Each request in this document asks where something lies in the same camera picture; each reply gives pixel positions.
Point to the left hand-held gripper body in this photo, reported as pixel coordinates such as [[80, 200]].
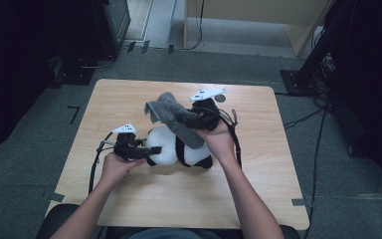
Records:
[[126, 146]]

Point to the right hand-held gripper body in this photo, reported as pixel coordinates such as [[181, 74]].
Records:
[[207, 114]]

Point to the grey towel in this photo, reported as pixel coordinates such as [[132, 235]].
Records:
[[174, 114]]

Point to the panda plush toy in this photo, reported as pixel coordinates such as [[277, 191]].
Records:
[[165, 149]]

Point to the person's left hand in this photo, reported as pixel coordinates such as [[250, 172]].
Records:
[[117, 169]]

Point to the person's right hand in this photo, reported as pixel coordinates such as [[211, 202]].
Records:
[[219, 142]]

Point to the black angled floor tape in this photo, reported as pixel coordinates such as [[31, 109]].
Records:
[[75, 113]]

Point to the person's dark clothing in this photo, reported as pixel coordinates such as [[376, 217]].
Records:
[[179, 234]]

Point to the black floor plate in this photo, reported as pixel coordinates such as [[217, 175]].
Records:
[[74, 74]]

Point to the light wooden cabinet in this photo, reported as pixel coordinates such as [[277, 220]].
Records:
[[245, 10]]

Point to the black metal stand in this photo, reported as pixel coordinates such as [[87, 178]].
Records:
[[311, 59]]

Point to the dark cabinet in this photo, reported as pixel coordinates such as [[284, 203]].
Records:
[[112, 23]]

